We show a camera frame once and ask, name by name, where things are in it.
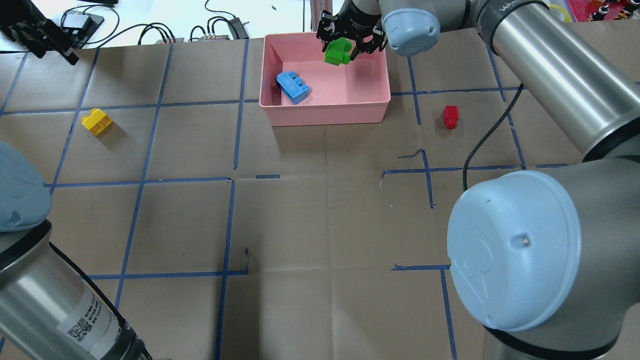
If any black power adapter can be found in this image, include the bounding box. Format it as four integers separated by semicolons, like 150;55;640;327
227;17;250;40

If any green toy block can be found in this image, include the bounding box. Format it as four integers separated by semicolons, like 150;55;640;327
323;38;354;66

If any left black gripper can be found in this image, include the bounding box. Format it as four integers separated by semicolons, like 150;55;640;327
0;0;79;66

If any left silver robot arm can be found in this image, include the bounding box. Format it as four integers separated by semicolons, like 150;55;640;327
0;142;151;360

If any blue toy block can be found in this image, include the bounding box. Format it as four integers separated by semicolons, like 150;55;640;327
275;71;311;105

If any brown paper table mat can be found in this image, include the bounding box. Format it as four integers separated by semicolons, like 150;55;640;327
0;27;640;360

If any red toy block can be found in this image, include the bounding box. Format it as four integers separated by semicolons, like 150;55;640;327
442;105;460;131

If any yellow toy block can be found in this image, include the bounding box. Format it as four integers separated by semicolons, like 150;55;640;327
80;108;113;137

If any pink plastic box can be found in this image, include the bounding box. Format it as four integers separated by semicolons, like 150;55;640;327
259;32;391;126

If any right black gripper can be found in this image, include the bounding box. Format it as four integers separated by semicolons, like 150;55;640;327
316;0;387;60

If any aluminium frame post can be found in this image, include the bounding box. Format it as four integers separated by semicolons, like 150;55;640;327
310;0;333;32

